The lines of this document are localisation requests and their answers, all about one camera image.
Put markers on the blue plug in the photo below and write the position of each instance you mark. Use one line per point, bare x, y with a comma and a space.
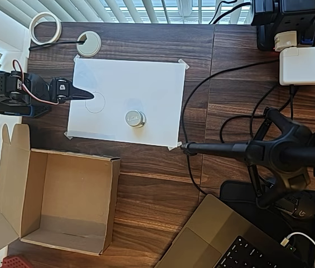
307, 37

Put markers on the black mouse pad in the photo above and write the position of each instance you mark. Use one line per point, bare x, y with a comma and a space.
235, 192

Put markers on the red perforated block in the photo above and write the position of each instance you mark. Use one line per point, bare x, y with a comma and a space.
13, 262

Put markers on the white paper sheet with circles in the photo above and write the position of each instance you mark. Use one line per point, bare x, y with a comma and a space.
146, 83

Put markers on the masking tape roll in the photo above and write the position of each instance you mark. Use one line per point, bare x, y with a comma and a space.
31, 28

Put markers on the black tripod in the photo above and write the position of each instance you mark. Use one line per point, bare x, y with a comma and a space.
280, 153

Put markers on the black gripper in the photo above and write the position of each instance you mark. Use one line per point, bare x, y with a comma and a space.
68, 92

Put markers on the small silver jar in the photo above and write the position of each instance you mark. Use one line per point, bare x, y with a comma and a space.
135, 118

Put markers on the black computer mouse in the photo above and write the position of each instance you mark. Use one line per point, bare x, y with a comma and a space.
303, 212

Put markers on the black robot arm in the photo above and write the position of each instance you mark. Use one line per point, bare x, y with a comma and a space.
34, 86

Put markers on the black power strip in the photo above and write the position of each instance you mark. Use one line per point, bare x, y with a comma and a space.
285, 15

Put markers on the grey laptop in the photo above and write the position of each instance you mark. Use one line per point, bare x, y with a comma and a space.
215, 223

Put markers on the white window blind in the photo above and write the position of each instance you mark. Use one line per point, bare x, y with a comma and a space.
146, 11

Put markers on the large white power adapter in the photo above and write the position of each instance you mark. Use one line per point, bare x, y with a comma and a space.
305, 65

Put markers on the masking tape piece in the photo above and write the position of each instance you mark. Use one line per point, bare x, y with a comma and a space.
184, 64
77, 58
68, 135
174, 146

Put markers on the open cardboard box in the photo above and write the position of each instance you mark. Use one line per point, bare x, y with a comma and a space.
96, 181

